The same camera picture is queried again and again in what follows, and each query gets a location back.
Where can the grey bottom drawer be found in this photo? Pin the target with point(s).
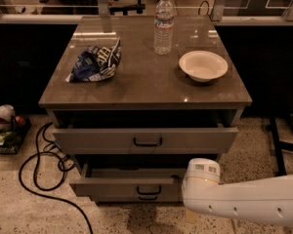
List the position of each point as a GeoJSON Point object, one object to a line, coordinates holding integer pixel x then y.
{"type": "Point", "coordinates": [137, 198]}

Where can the black metal stand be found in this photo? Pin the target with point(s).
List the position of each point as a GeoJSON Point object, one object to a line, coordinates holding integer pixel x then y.
{"type": "Point", "coordinates": [279, 146]}

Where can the clear plastic water bottle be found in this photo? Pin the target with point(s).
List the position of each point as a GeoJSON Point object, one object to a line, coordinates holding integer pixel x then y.
{"type": "Point", "coordinates": [163, 27]}

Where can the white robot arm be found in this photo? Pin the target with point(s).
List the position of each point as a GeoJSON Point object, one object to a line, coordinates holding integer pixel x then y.
{"type": "Point", "coordinates": [268, 200]}

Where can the white bowl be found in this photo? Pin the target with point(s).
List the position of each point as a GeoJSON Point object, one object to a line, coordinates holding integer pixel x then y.
{"type": "Point", "coordinates": [203, 66]}

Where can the blue white chip bag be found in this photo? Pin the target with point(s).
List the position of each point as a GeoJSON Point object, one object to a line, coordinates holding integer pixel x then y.
{"type": "Point", "coordinates": [95, 64]}

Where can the grey drawer cabinet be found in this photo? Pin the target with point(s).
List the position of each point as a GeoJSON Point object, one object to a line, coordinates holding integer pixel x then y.
{"type": "Point", "coordinates": [146, 91]}

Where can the pile of toys on mat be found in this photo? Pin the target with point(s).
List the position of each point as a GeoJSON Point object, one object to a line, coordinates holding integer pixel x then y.
{"type": "Point", "coordinates": [13, 129]}

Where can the grey top drawer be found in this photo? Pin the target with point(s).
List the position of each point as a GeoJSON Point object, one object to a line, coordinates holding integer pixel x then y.
{"type": "Point", "coordinates": [155, 141]}

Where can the grey drawer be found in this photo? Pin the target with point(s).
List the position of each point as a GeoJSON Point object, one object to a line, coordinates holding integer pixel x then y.
{"type": "Point", "coordinates": [137, 198]}
{"type": "Point", "coordinates": [115, 182]}
{"type": "Point", "coordinates": [155, 141]}

